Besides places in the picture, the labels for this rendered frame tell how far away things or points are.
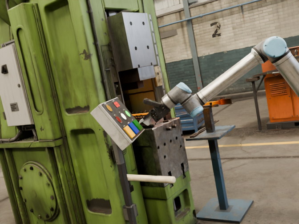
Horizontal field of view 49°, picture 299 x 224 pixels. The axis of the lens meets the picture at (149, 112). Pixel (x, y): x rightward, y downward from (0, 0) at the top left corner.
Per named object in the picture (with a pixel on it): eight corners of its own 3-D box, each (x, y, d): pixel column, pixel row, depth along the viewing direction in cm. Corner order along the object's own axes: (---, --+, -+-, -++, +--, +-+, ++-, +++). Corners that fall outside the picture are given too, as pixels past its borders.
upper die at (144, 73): (155, 77, 255) (153, 65, 254) (139, 80, 239) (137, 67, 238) (116, 84, 281) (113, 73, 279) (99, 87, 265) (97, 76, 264)
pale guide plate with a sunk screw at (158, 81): (163, 85, 284) (159, 65, 282) (157, 86, 277) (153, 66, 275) (161, 85, 285) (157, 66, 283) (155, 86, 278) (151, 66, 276)
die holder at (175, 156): (189, 169, 273) (179, 117, 267) (164, 187, 243) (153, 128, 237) (137, 167, 307) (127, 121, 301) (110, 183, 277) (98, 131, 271)
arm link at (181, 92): (192, 93, 194) (181, 80, 194) (176, 107, 197) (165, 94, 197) (193, 91, 203) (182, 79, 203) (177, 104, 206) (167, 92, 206)
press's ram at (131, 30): (163, 63, 265) (153, 13, 260) (133, 68, 234) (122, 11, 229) (123, 71, 290) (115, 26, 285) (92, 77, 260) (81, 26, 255)
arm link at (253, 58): (268, 34, 205) (182, 100, 219) (273, 33, 193) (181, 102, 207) (280, 49, 205) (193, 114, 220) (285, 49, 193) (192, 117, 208)
